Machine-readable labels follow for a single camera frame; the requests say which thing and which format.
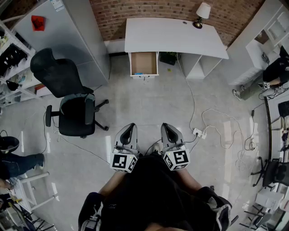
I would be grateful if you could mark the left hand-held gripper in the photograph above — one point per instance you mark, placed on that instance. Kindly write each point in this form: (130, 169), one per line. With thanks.
(120, 161)

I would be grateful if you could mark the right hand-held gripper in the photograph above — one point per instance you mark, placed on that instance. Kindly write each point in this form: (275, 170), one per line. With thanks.
(178, 158)

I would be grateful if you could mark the white wooden drawer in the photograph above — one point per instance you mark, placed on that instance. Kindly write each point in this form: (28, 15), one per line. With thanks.
(144, 63)

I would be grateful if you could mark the person's left forearm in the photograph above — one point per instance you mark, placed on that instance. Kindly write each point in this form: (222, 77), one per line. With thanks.
(113, 182)

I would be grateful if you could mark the person's right forearm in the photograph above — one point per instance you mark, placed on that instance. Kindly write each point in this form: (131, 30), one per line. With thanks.
(192, 179)

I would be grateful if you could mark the person's white shoe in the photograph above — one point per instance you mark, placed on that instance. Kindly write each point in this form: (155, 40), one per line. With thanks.
(156, 147)

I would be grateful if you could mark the white power strip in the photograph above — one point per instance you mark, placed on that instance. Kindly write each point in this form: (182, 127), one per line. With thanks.
(199, 133)

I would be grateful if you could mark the person's black clothing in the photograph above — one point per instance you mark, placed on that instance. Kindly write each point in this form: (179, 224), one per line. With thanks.
(155, 194)

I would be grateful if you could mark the black crate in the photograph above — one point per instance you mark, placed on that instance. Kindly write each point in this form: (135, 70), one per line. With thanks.
(168, 58)

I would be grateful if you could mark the black power adapter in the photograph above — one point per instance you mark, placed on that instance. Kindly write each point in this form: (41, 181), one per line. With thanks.
(253, 112)

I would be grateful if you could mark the black-edged white desk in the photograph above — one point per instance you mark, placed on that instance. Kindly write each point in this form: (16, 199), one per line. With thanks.
(275, 135)

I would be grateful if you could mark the black mesh office chair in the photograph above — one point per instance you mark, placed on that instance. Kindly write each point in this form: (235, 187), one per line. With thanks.
(275, 172)

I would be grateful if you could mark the grey metal cabinet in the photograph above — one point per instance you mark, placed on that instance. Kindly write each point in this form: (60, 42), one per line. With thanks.
(67, 40)

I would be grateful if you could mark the white cardboard box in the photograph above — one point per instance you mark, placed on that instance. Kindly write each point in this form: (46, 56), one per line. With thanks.
(268, 199)

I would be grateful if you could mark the white storage shelf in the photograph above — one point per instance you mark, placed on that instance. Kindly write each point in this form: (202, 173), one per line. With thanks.
(22, 79)

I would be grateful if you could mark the table lamp with white shade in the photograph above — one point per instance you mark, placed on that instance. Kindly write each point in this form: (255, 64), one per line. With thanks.
(203, 10)

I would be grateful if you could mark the red sticker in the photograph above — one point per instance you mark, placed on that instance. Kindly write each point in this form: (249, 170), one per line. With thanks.
(38, 23)

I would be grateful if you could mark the white wall cabinet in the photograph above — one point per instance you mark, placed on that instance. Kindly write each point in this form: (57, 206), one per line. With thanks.
(243, 61)

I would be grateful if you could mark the white table frame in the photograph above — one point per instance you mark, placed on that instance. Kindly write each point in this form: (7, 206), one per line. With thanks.
(29, 191)

